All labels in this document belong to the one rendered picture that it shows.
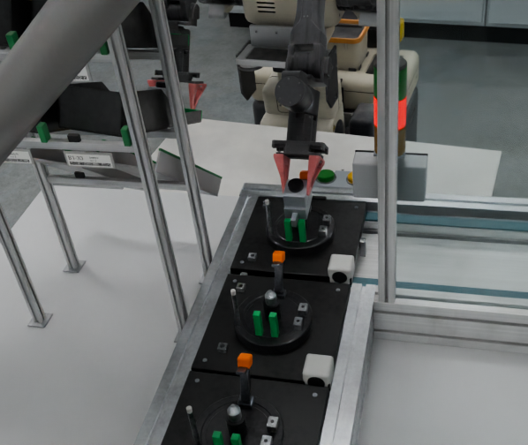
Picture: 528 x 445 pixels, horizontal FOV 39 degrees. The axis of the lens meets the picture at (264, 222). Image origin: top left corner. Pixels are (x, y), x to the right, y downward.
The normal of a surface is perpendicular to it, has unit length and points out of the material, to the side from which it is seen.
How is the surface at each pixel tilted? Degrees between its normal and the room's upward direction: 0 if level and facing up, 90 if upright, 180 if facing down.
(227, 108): 0
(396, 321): 90
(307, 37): 48
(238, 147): 0
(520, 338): 90
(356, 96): 90
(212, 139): 0
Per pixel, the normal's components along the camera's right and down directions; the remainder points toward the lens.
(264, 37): -0.35, 0.61
